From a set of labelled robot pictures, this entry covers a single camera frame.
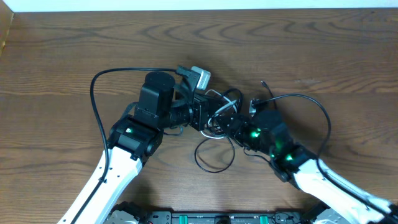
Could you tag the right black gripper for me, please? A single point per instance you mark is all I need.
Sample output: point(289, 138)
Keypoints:
point(236, 129)

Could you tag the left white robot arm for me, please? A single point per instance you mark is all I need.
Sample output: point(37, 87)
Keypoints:
point(168, 99)

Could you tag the cardboard box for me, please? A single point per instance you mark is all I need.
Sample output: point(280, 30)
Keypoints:
point(6, 17)

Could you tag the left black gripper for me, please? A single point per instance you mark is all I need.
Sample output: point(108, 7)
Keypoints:
point(204, 107)

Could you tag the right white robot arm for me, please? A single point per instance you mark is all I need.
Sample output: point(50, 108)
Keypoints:
point(292, 162)

